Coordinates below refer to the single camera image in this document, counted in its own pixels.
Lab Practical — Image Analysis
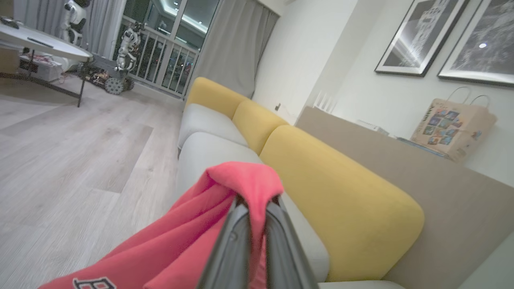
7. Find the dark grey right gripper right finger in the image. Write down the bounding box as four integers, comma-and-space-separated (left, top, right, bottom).
264, 196, 320, 289

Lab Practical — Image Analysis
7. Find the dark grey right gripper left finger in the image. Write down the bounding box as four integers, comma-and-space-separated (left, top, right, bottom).
196, 195, 251, 289

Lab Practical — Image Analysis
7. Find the red garment with black lettering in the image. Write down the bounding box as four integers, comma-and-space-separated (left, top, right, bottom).
38, 161, 285, 289

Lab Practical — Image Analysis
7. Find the yellow sofa back cushion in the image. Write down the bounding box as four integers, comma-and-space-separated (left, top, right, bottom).
259, 125, 425, 282
232, 99, 288, 156
185, 77, 250, 119

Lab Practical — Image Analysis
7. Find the white flat box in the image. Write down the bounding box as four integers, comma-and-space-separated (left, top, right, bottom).
355, 119, 391, 136

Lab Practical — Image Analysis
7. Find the blue flat book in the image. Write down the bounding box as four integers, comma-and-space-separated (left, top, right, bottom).
397, 136, 447, 158

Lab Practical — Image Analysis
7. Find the beige wooden partition shelf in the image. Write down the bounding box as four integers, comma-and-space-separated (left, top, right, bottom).
294, 106, 514, 289

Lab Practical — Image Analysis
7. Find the white balcony railing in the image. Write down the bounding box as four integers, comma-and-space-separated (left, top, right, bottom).
119, 15, 200, 98

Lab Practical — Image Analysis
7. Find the grey curtain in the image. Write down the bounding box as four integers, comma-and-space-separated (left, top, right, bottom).
188, 0, 280, 99

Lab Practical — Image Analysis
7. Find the brown printed paper bag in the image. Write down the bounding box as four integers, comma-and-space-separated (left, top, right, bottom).
410, 86, 498, 163

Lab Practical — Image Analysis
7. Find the wheeled robot vehicle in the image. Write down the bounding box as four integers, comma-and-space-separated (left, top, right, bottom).
77, 54, 136, 96

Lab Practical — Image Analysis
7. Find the small white humanoid robot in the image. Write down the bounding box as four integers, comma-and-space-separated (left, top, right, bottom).
116, 22, 143, 72

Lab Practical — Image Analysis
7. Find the black framed tower picture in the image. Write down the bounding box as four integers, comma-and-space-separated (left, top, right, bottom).
374, 0, 471, 77

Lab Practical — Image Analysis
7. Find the light sheer curtain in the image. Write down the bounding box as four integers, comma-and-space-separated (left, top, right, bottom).
13, 0, 127, 61

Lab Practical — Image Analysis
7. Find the white oval table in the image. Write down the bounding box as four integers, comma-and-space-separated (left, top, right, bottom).
0, 22, 94, 108

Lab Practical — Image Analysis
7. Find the black framed night picture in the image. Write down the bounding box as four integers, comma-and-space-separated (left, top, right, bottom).
437, 0, 514, 87

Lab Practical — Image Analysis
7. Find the white box with cables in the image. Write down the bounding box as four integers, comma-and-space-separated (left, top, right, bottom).
18, 54, 64, 82

